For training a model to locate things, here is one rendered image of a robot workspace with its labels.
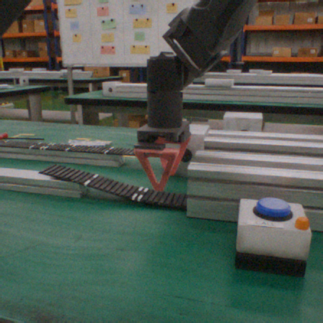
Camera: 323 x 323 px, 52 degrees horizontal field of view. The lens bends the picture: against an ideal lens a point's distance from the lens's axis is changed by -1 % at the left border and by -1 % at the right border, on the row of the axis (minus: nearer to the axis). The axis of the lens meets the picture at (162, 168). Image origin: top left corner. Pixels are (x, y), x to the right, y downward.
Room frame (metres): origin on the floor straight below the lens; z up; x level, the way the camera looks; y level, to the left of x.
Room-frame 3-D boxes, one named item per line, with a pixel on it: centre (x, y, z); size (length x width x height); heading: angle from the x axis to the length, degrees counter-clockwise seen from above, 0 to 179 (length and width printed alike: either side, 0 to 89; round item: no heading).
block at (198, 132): (0.71, -0.05, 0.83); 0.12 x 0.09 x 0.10; 166
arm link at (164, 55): (0.54, -0.01, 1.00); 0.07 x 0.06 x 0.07; 163
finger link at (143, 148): (0.51, 0.00, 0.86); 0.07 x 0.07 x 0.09; 75
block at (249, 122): (0.90, -0.22, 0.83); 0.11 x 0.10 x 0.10; 165
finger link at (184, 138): (0.56, -0.01, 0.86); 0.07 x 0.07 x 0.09; 75
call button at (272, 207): (0.37, -0.14, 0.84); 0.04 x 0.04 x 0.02
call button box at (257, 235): (0.38, -0.14, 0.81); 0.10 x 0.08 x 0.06; 166
